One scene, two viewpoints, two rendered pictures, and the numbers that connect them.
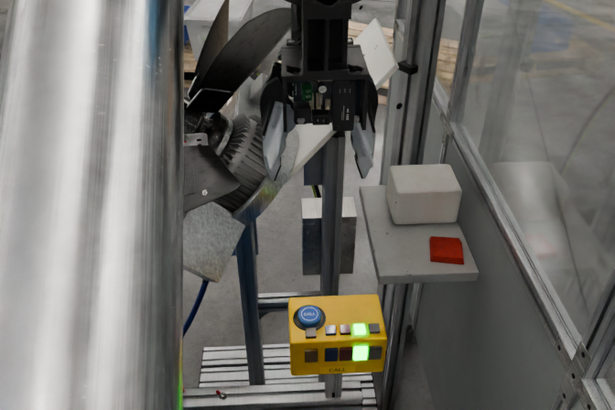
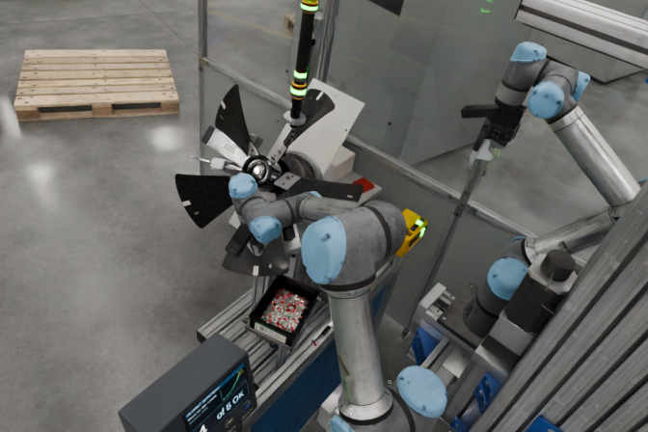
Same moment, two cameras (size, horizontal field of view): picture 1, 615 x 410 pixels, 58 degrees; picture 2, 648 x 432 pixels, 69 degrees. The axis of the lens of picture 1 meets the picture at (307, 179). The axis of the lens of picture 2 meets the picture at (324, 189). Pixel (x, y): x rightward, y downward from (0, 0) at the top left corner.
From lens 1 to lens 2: 1.32 m
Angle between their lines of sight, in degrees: 44
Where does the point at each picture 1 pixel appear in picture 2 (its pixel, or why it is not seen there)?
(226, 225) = not seen: hidden behind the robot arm
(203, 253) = not seen: hidden behind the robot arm
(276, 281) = (189, 269)
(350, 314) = (409, 220)
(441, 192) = (349, 158)
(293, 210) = (149, 220)
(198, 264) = not seen: hidden behind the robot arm
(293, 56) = (500, 123)
